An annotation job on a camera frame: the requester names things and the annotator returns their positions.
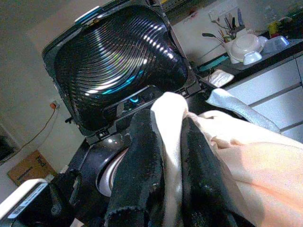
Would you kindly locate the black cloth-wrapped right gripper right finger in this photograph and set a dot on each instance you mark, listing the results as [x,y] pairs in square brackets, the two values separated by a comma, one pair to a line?
[203,179]

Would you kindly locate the black glass washing machine lid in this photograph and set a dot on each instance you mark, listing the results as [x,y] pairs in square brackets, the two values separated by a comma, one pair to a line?
[113,63]

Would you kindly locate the white utensil holder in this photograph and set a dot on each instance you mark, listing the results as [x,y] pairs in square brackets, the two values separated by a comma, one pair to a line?
[229,50]

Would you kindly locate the white printed packet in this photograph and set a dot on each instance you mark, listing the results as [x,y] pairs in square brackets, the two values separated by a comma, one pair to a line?
[221,78]

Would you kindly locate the cream cloth garment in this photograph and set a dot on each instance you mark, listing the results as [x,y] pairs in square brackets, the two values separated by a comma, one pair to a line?
[260,170]

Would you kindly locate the grey white garment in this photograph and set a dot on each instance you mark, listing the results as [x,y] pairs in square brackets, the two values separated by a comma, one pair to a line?
[236,104]

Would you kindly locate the brown cardboard box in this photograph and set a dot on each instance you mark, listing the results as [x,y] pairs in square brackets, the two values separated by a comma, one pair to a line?
[33,168]

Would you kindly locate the large white bowl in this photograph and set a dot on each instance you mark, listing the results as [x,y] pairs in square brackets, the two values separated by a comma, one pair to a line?
[246,45]

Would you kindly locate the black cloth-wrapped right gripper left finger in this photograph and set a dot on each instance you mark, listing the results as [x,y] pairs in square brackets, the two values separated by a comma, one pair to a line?
[139,170]

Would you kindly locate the white drawer cabinet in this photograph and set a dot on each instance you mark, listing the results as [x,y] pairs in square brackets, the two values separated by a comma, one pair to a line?
[272,94]

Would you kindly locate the black top-load washing machine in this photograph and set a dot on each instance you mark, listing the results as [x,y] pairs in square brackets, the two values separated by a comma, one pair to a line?
[90,165]

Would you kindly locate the black ladle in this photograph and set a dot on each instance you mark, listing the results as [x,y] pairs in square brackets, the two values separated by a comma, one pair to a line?
[210,35]

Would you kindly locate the small white bowl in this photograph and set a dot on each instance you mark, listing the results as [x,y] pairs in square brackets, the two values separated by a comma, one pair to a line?
[252,58]

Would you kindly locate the white wall socket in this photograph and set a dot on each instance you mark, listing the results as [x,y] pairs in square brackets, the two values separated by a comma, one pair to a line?
[54,104]

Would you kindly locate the yellow container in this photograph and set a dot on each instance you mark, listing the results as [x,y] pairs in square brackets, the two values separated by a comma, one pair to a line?
[273,28]

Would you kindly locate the teal flat item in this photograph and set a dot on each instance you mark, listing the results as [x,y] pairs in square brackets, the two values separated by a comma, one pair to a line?
[213,63]

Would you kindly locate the clear plastic container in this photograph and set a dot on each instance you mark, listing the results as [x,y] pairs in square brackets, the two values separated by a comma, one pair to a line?
[277,45]

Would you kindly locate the white edged black labelled appliance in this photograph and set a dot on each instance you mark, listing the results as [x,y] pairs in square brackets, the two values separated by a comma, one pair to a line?
[21,201]

